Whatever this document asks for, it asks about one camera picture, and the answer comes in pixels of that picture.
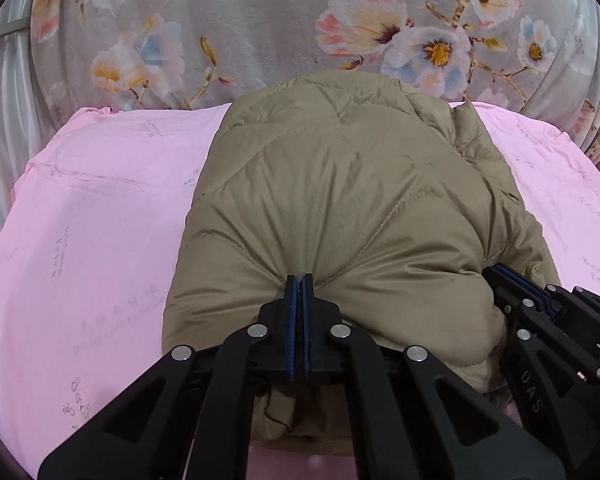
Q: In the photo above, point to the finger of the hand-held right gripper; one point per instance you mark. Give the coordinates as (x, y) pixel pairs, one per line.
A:
(502, 287)
(522, 280)

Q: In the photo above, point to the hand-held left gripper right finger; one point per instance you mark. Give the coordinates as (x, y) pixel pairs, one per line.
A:
(306, 320)

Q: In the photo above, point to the khaki quilted puffer jacket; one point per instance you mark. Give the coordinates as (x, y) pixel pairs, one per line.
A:
(350, 200)

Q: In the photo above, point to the white curtain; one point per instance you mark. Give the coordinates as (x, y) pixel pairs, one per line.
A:
(10, 125)

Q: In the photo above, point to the pink bed sheet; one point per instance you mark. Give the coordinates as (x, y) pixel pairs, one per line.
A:
(90, 240)

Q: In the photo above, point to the grey floral blanket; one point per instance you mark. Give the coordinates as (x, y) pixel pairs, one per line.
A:
(290, 25)

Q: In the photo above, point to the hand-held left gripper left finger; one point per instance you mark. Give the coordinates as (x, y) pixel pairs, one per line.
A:
(292, 320)

